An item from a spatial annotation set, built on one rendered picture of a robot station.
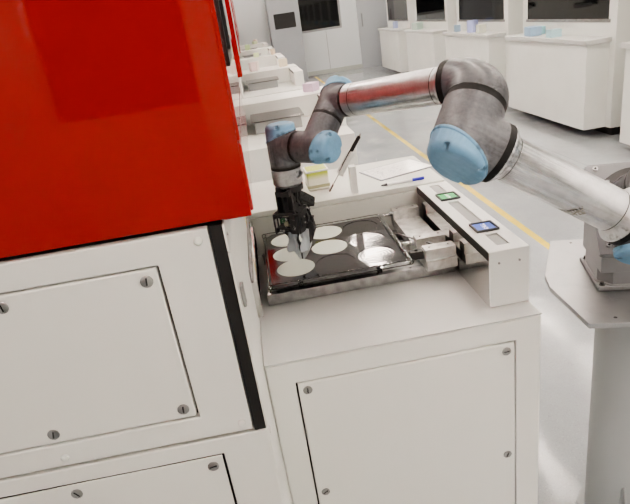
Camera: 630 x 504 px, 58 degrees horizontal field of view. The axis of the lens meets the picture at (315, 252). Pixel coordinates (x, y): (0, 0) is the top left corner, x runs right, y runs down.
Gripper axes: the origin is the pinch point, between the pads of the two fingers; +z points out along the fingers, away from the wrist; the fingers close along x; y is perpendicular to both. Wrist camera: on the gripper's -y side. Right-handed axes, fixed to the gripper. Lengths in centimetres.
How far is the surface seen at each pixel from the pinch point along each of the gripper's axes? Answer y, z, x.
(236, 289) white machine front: 56, -19, 12
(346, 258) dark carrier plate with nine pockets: -0.2, 1.4, 11.9
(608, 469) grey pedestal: -4, 65, 77
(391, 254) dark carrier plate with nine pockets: -3.0, 1.4, 23.2
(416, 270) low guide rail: -5.1, 6.9, 28.9
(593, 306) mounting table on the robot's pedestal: 6, 9, 70
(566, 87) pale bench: -497, 46, 86
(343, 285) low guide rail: 3.7, 7.3, 11.5
